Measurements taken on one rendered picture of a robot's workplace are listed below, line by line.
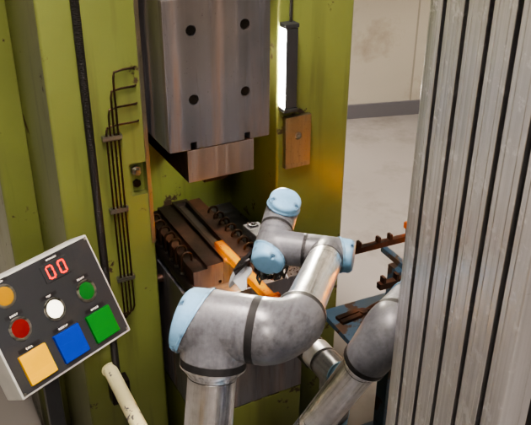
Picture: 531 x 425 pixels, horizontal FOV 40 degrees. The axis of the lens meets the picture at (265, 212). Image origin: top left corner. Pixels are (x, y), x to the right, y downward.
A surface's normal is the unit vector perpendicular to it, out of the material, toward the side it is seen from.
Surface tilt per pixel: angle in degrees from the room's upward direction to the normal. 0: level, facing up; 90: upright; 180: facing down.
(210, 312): 36
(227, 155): 90
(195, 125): 90
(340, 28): 90
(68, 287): 60
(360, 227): 0
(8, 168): 90
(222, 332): 65
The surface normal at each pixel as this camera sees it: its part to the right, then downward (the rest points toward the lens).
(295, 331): 0.54, -0.06
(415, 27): 0.21, 0.46
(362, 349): -0.60, -0.05
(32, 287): 0.69, -0.19
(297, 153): 0.47, 0.41
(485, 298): -0.98, 0.10
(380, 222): 0.00, -0.88
